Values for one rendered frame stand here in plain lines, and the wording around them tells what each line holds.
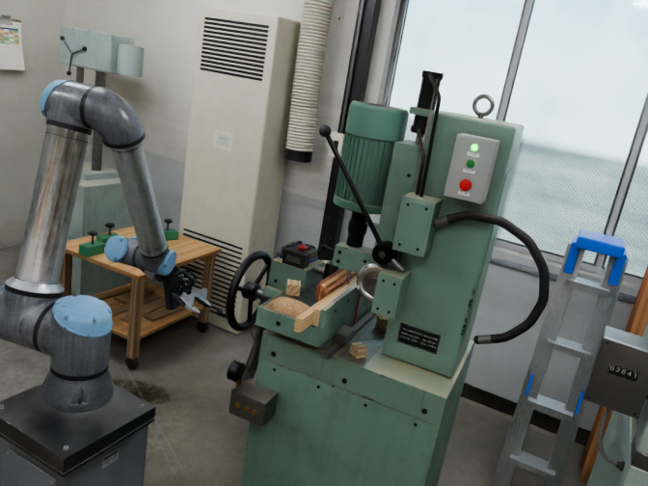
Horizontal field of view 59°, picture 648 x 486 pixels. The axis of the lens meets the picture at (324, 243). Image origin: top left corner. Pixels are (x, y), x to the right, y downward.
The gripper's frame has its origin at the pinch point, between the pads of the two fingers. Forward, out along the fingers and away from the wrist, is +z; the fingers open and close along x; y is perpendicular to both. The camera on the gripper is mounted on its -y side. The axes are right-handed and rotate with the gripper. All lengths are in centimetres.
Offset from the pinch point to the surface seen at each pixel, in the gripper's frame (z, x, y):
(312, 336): 43, -22, 33
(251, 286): 10.9, 4.0, 17.3
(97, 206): -135, 100, -65
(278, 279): 18.8, 1.5, 27.5
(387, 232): 42, -1, 63
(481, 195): 59, -11, 89
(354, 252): 36, 2, 51
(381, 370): 63, -14, 33
